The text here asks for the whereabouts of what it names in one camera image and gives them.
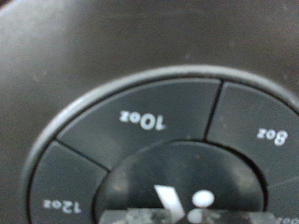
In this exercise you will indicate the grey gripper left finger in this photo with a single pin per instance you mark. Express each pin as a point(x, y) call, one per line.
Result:
point(137, 217)

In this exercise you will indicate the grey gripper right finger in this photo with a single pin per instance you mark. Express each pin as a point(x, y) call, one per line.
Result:
point(243, 218)

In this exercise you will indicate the black Keurig coffee machine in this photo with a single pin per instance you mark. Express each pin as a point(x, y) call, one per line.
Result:
point(124, 46)

